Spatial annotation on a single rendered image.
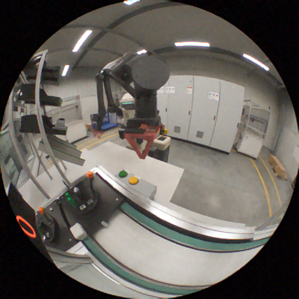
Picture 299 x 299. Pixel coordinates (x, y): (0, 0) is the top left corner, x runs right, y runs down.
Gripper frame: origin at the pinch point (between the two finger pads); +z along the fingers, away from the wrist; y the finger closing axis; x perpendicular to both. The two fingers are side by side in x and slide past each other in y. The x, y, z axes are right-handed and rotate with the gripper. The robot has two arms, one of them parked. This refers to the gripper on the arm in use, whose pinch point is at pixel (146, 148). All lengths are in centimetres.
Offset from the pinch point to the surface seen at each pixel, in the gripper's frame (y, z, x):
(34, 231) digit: 31.3, -2.0, -7.8
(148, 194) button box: 3.0, 19.1, 0.9
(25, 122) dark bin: 21, -18, -48
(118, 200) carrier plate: 9.6, 18.2, -9.0
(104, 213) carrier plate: 16.2, 18.5, -11.7
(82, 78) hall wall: -530, -369, -723
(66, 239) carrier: 34.6, 19.2, -20.3
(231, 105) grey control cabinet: -222, -46, 189
